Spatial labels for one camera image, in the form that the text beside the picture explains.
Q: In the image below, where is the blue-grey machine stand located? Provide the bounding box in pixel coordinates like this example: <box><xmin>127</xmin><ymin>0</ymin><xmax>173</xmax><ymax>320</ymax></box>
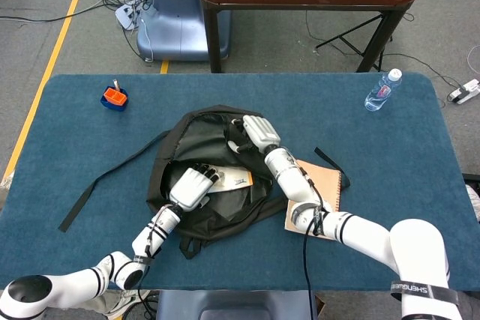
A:
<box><xmin>136</xmin><ymin>0</ymin><xmax>232</xmax><ymax>62</ymax></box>

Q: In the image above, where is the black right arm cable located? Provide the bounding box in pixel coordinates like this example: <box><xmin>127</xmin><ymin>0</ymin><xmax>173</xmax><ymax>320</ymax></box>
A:
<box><xmin>302</xmin><ymin>175</ymin><xmax>327</xmax><ymax>320</ymax></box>

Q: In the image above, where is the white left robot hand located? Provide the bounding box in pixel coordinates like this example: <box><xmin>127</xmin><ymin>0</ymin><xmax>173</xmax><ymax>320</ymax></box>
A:
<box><xmin>168</xmin><ymin>163</ymin><xmax>221</xmax><ymax>211</ymax></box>

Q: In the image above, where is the clear plastic water bottle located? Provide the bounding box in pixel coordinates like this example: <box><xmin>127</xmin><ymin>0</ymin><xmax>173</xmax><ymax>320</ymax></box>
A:
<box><xmin>364</xmin><ymin>68</ymin><xmax>404</xmax><ymax>112</ymax></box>

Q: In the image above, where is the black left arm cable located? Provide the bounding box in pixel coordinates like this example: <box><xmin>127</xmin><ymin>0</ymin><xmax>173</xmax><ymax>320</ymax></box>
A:
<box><xmin>144</xmin><ymin>205</ymin><xmax>170</xmax><ymax>261</ymax></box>

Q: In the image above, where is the orange plastic divided box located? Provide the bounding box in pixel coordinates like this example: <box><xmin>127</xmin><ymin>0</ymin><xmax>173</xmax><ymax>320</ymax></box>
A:
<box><xmin>103</xmin><ymin>87</ymin><xmax>127</xmax><ymax>106</ymax></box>

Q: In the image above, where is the white power strip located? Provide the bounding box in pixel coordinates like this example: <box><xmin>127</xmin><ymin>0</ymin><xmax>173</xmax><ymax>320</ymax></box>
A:
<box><xmin>448</xmin><ymin>79</ymin><xmax>480</xmax><ymax>106</ymax></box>
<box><xmin>114</xmin><ymin>3</ymin><xmax>146</xmax><ymax>31</ymax></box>

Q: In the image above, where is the blue felt table cover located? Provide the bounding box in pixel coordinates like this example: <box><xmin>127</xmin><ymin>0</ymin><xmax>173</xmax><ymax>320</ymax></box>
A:
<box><xmin>0</xmin><ymin>71</ymin><xmax>470</xmax><ymax>293</ymax></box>

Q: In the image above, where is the blue-grey robot torso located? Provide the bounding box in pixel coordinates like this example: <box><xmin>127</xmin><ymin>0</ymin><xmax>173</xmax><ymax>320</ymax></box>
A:
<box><xmin>155</xmin><ymin>289</ymin><xmax>318</xmax><ymax>320</ymax></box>

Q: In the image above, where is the blue plastic holder block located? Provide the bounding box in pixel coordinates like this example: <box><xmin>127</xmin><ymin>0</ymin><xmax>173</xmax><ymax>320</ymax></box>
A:
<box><xmin>100</xmin><ymin>88</ymin><xmax>129</xmax><ymax>113</ymax></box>

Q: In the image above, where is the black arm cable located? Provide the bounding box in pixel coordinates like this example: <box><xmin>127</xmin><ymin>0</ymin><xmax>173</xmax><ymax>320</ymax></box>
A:
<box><xmin>302</xmin><ymin>175</ymin><xmax>327</xmax><ymax>320</ymax></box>
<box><xmin>144</xmin><ymin>205</ymin><xmax>170</xmax><ymax>261</ymax></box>

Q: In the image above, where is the white sneaker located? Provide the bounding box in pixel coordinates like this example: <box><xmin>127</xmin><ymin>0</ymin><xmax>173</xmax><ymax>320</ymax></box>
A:
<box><xmin>108</xmin><ymin>289</ymin><xmax>143</xmax><ymax>317</ymax></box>

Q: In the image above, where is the kraft cover spiral notebook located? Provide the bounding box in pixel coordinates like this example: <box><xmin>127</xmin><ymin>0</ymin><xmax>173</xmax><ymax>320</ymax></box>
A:
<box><xmin>283</xmin><ymin>158</ymin><xmax>345</xmax><ymax>237</ymax></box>

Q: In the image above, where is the black fabric backpack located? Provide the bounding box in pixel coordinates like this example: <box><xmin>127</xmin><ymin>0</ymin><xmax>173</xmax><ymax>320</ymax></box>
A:
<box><xmin>58</xmin><ymin>105</ymin><xmax>352</xmax><ymax>260</ymax></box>

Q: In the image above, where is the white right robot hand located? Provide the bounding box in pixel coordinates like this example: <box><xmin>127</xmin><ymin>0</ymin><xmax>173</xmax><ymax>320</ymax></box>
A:
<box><xmin>226</xmin><ymin>114</ymin><xmax>282</xmax><ymax>155</ymax></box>

